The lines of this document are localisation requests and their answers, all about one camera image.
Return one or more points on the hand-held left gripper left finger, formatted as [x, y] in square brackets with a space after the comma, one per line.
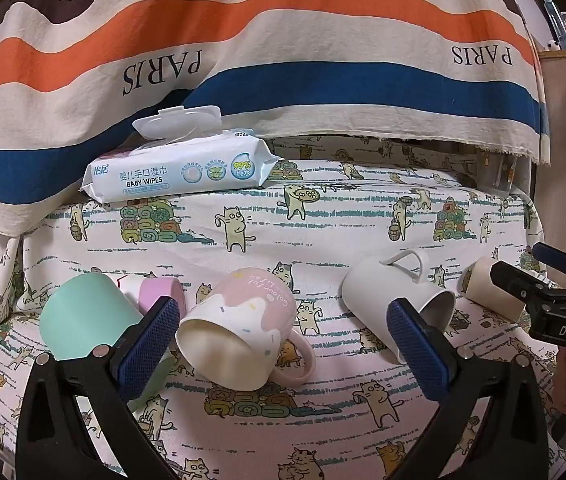
[149, 345]

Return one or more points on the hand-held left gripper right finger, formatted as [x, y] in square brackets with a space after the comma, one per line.
[419, 355]

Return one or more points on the cream paper cup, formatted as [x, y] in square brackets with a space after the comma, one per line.
[480, 280]

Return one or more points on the pink mug with sprinkle print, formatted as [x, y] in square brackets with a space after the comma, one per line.
[248, 310]

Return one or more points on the lilac pink cup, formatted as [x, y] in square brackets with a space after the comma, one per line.
[158, 287]

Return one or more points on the mint green cup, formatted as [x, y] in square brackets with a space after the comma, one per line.
[83, 315]

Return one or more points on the white mug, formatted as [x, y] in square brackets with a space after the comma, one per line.
[368, 285]

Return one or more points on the baby wipes pack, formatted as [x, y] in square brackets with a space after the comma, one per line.
[163, 175]

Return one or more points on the cat print cloth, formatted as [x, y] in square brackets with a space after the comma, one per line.
[313, 220]

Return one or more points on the blue pen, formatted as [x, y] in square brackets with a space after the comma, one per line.
[553, 20]

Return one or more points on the striped cloth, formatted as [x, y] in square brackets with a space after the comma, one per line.
[313, 35]

